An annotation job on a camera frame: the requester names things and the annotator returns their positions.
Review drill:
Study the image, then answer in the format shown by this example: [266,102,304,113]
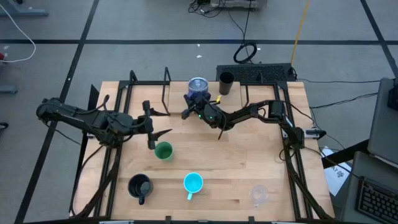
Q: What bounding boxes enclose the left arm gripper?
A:
[124,100,173,150]

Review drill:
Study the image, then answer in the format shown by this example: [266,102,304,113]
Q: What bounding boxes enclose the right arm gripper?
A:
[182,93,220,121]

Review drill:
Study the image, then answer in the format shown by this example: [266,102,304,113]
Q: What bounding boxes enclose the blue metallic mug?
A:
[187,77,210,100]

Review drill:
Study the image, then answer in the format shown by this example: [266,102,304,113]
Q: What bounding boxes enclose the green plastic cup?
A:
[154,141,174,162]

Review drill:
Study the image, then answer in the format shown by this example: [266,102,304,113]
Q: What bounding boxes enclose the tall black cup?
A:
[218,71,236,96]

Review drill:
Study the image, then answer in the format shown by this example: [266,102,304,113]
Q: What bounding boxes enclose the black mug with handle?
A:
[127,173,154,205]

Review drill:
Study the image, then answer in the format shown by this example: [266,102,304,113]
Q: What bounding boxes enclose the cyan mug with handle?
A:
[183,172,204,201]

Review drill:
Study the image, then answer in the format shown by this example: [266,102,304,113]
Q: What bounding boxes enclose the clear glass cup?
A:
[248,185,270,208]

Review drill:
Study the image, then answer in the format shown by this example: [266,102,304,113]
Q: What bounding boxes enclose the wooden shelf with metal legs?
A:
[160,67,250,118]

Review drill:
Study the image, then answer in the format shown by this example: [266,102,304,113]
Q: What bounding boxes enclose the black computer case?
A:
[216,63,296,83]

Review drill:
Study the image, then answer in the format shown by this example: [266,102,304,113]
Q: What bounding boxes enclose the grey device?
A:
[211,0,261,9]

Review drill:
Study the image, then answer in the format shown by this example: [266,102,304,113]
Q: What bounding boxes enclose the black bar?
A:
[322,139,369,169]

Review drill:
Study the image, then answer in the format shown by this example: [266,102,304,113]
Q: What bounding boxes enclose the white paper sheet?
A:
[320,146,352,197]

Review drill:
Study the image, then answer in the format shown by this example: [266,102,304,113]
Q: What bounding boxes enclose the grey flat panel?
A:
[366,77,398,166]

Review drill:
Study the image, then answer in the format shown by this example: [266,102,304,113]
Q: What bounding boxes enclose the grey desk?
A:
[340,151,398,224]

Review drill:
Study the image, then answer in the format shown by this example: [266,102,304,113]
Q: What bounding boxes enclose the black box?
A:
[387,88,398,110]

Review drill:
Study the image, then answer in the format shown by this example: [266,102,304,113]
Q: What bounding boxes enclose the black keyboard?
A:
[356,177,398,224]

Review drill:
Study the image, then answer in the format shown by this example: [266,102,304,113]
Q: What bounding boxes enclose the black metal table frame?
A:
[93,70,335,224]

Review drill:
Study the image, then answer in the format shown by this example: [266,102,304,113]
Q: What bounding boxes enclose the coiled black cable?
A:
[233,42,258,65]

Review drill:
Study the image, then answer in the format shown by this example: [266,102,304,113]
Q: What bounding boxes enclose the tangled black cables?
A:
[188,0,249,19]

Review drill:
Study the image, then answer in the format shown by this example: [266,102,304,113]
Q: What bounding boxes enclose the black cable bundle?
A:
[284,146,333,220]
[68,144,121,218]

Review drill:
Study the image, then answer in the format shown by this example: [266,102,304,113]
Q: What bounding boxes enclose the yellow floor cable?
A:
[290,0,312,66]

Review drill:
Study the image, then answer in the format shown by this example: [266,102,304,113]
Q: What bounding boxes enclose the thin black floor cable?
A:
[297,77,380,85]
[309,92,379,110]

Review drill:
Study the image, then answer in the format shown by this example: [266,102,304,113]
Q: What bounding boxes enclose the white floor cable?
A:
[0,2,37,64]

